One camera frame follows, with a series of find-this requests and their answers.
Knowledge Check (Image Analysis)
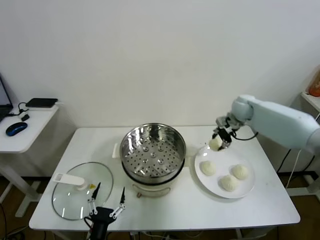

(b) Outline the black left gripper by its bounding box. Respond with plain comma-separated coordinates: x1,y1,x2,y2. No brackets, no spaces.
87,181,127,240

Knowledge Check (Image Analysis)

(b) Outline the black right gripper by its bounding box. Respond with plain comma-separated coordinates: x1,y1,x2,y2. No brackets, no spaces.
211,126,237,153

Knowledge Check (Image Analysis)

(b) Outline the white steamed baozi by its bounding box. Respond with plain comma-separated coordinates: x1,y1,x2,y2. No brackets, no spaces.
208,137,223,152
199,160,217,177
218,174,238,193
231,164,250,180

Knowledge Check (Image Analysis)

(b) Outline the stainless steel steamer basket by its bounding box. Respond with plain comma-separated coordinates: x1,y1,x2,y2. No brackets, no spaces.
119,122,187,185

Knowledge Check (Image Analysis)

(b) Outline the white round plate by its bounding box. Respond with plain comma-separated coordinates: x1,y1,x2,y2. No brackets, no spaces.
194,144,257,200

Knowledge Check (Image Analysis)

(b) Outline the white electric cooking pot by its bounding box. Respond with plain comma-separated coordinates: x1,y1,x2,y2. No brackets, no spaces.
112,142,195,200

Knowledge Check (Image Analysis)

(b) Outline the white side desk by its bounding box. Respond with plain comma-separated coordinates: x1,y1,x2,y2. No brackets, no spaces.
0,101,62,218

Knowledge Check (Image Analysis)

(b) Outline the white desk with bag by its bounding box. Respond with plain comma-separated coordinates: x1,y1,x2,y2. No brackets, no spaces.
286,91,320,198

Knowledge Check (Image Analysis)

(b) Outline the white flat box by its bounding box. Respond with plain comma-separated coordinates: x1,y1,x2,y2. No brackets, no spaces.
26,104,61,113

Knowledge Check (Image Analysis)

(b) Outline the blue black computer mouse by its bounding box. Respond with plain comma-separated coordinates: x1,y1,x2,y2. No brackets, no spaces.
5,121,28,137

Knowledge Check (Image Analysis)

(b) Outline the black flat box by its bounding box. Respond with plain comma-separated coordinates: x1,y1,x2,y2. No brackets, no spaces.
26,97,59,108

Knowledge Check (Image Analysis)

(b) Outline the black laptop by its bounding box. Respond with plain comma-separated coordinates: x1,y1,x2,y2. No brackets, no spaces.
0,73,15,123

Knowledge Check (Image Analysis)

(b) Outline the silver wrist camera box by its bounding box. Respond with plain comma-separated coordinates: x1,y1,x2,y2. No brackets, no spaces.
215,115,232,129

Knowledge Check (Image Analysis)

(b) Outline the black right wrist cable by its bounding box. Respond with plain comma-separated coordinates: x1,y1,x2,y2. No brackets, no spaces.
231,131,260,141

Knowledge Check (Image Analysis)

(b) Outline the glass lid with white handle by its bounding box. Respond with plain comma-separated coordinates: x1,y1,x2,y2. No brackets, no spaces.
51,161,115,222

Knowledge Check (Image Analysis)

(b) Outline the black power adapter cable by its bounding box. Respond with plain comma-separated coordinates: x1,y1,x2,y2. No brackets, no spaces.
276,148,318,187

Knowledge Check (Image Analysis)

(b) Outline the white hanging cable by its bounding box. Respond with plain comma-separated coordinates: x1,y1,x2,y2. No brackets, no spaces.
285,111,320,190

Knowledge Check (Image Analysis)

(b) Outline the black desk cable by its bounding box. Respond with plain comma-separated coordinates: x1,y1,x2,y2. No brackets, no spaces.
7,101,32,118

